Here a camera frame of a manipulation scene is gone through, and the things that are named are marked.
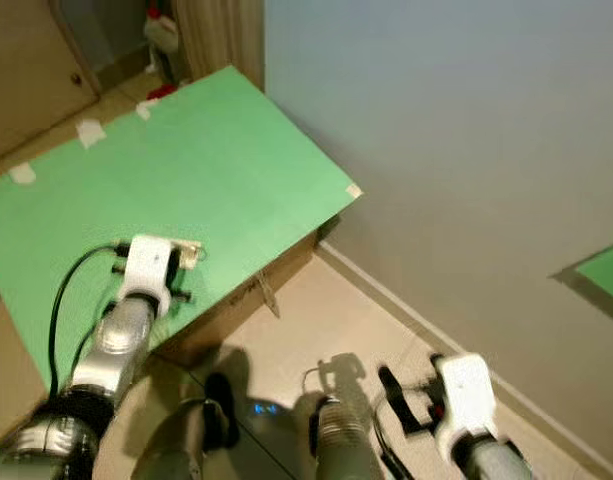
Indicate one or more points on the wooden door frame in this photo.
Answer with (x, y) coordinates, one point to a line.
(221, 40)

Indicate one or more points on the grey door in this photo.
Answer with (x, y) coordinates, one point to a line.
(96, 30)

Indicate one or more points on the white bottle with red cap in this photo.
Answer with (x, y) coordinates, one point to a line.
(162, 38)

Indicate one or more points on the brown cardboard box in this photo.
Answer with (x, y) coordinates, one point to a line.
(246, 300)

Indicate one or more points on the beige cabinet door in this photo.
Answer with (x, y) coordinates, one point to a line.
(26, 70)

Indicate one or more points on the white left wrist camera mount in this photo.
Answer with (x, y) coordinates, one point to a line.
(149, 262)

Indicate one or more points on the large green sheet on box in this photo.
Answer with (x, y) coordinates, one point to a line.
(206, 160)

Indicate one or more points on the white tape piece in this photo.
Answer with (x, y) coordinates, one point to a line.
(89, 132)
(354, 190)
(146, 108)
(22, 173)

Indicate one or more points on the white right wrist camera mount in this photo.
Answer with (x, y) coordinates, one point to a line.
(466, 395)

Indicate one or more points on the grey left robot leg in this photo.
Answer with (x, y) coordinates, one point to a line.
(181, 440)

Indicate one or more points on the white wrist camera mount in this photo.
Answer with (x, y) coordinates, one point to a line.
(466, 395)
(149, 262)

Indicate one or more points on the small red object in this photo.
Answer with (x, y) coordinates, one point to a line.
(162, 92)

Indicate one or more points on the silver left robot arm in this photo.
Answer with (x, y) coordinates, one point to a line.
(121, 345)

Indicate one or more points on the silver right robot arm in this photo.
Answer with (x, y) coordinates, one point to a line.
(496, 462)

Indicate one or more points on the round door knob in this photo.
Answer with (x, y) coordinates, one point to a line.
(78, 78)

